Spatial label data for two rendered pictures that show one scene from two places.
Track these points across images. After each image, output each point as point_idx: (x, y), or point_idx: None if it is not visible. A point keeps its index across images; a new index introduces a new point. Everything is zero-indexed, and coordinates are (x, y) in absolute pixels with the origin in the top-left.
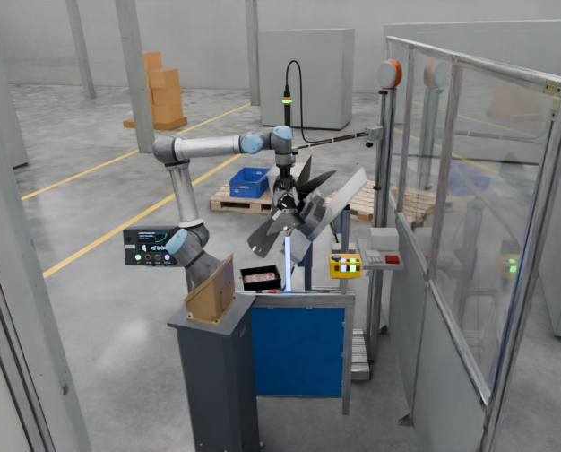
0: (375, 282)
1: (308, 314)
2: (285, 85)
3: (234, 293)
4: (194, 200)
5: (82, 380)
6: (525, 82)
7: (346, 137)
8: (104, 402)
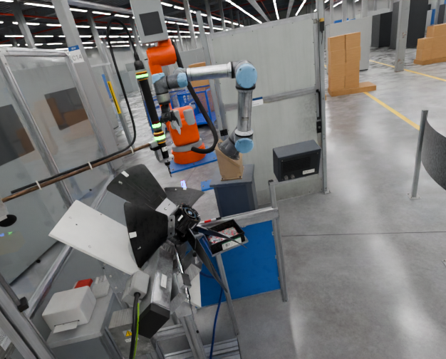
0: (107, 328)
1: None
2: (137, 53)
3: (224, 183)
4: (237, 116)
5: (415, 297)
6: (58, 53)
7: (59, 177)
8: (370, 285)
